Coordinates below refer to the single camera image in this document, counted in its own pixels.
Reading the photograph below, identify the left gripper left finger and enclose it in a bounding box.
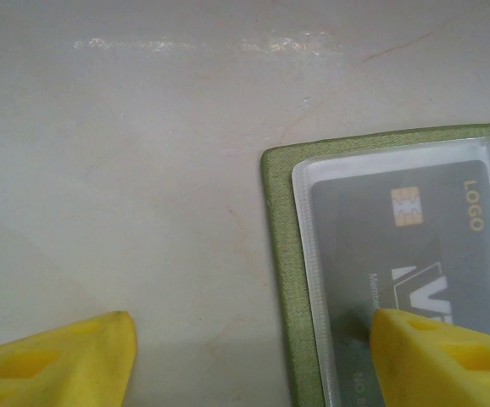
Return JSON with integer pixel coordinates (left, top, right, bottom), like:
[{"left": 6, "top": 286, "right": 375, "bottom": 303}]
[{"left": 0, "top": 310, "right": 139, "bottom": 407}]

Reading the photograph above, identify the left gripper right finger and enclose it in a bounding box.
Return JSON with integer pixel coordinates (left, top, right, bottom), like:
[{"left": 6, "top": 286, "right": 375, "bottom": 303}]
[{"left": 369, "top": 307, "right": 490, "bottom": 407}]

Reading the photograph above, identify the black credit card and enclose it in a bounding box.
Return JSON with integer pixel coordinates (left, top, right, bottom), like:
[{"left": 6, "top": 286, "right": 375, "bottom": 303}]
[{"left": 309, "top": 159, "right": 490, "bottom": 407}]

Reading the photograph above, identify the green card holder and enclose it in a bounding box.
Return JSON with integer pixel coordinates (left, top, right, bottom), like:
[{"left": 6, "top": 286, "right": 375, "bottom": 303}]
[{"left": 260, "top": 121, "right": 490, "bottom": 407}]

